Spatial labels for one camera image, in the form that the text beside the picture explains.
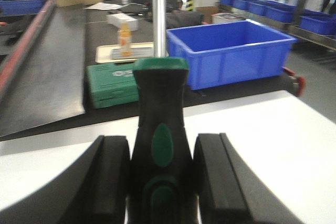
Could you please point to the green SATA tool case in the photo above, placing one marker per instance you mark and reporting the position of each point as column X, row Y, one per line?
column 111, row 84

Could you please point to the large blue plastic bin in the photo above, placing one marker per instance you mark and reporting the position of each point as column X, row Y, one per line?
column 225, row 53

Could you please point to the orange juice bottle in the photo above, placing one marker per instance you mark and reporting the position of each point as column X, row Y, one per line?
column 124, row 39

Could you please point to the brown cardboard box on floor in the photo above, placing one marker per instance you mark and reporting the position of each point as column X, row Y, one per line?
column 207, row 12

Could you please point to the steel roller shelf rack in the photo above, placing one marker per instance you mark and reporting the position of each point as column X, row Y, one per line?
column 301, row 18

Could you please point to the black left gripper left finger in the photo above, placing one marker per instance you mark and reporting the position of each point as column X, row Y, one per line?
column 102, row 196

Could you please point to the green-black screwdriver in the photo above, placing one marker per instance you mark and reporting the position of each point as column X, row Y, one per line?
column 161, row 169

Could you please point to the blue bin on conveyor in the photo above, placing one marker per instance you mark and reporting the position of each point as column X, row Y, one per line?
column 21, row 7

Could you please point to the beige plastic tray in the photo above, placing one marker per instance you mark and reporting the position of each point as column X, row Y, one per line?
column 103, row 52

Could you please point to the yellow black striped post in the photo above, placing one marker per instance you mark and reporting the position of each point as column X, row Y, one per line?
column 189, row 5

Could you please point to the white foam block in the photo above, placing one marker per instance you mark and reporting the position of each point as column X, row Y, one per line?
column 120, row 18

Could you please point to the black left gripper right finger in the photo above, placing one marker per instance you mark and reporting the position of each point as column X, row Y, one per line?
column 229, row 191

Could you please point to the small metal tray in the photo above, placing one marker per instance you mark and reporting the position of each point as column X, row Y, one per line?
column 135, row 53

